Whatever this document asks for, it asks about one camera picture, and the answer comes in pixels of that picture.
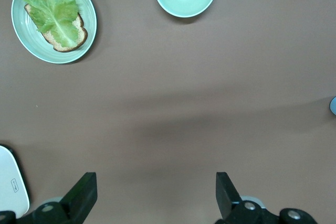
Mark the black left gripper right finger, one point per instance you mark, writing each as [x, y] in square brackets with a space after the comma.
[227, 197]

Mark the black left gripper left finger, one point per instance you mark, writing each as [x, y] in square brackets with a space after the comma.
[78, 200]

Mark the blue cup holding paper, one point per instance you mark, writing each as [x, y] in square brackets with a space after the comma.
[333, 106]

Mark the white toaster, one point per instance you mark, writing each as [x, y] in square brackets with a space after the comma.
[8, 182]

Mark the light green plate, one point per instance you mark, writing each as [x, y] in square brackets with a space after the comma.
[26, 40]

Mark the brown bread slice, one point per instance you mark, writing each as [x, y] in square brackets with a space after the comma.
[80, 31]

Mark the green lettuce leaf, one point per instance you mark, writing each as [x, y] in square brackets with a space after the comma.
[50, 6]

